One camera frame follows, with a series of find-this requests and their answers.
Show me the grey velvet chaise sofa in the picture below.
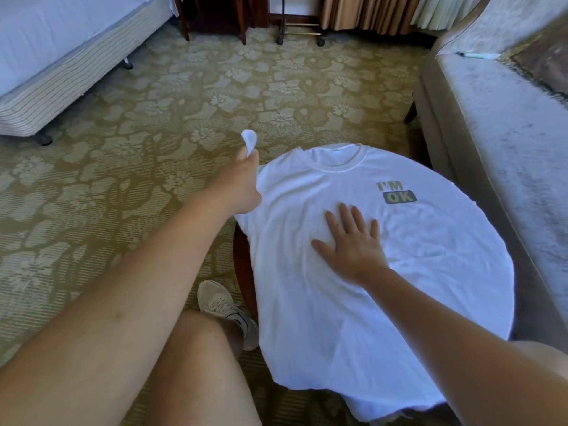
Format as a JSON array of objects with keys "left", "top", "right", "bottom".
[{"left": 405, "top": 0, "right": 568, "bottom": 351}]

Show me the person's left hand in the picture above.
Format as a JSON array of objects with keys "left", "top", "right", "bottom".
[{"left": 211, "top": 146, "right": 263, "bottom": 217}]

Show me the white T-shirt dark print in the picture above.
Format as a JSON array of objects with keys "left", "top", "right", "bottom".
[{"left": 234, "top": 128, "right": 516, "bottom": 422}]

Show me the person's left forearm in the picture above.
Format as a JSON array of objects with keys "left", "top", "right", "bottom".
[{"left": 0, "top": 189, "right": 234, "bottom": 426}]

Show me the white bed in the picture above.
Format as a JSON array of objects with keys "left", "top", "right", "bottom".
[{"left": 0, "top": 0, "right": 177, "bottom": 146}]

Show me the dark wooden nightstand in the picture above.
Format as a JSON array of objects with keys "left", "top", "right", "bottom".
[{"left": 173, "top": 0, "right": 250, "bottom": 45}]

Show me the white sheer curtain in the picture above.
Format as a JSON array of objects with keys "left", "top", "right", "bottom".
[{"left": 410, "top": 0, "right": 485, "bottom": 32}]

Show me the white sneaker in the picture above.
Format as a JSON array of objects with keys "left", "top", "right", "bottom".
[{"left": 196, "top": 279, "right": 260, "bottom": 352}]

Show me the brown fringed cushion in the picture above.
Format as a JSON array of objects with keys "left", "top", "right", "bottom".
[{"left": 506, "top": 17, "right": 568, "bottom": 98}]

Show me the person's right leg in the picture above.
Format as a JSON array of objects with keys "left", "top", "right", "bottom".
[{"left": 510, "top": 340, "right": 568, "bottom": 380}]

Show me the person's right forearm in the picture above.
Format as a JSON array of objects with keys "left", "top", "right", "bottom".
[{"left": 362, "top": 269, "right": 568, "bottom": 426}]

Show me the beige curtain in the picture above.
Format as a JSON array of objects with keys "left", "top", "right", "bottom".
[{"left": 321, "top": 0, "right": 422, "bottom": 36}]

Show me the black valet stand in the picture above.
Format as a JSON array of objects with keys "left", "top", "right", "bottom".
[{"left": 275, "top": 0, "right": 328, "bottom": 47}]

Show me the dark wooden wall panel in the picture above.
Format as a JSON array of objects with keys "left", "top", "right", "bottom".
[{"left": 244, "top": 0, "right": 272, "bottom": 30}]

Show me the person's right hand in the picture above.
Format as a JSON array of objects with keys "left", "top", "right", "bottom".
[{"left": 311, "top": 203, "right": 391, "bottom": 288}]

